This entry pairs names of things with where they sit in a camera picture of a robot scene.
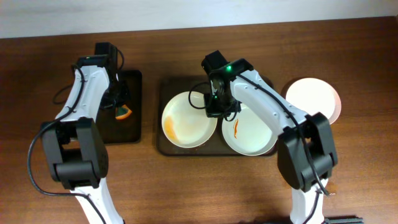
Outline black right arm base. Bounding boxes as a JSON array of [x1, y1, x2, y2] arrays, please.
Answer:
[[322, 217, 364, 224]]

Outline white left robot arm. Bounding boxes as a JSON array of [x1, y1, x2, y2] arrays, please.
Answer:
[[35, 42, 128, 223]]

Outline cream white plate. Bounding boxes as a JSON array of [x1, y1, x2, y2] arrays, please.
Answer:
[[161, 91, 218, 148]]

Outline small black tray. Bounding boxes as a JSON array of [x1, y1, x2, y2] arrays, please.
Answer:
[[96, 70, 142, 144]]

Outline large brown serving tray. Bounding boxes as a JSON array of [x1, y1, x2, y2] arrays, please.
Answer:
[[156, 75, 240, 157]]

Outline pinkish white plate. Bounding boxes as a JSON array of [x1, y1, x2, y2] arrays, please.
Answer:
[[285, 78, 342, 124]]

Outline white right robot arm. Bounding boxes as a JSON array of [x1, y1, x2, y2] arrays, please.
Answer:
[[201, 50, 338, 223]]

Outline green and orange sponge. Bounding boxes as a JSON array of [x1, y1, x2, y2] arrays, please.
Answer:
[[115, 105, 132, 120]]

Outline pale green plate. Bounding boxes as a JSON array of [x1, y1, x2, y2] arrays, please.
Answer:
[[221, 103, 277, 156]]

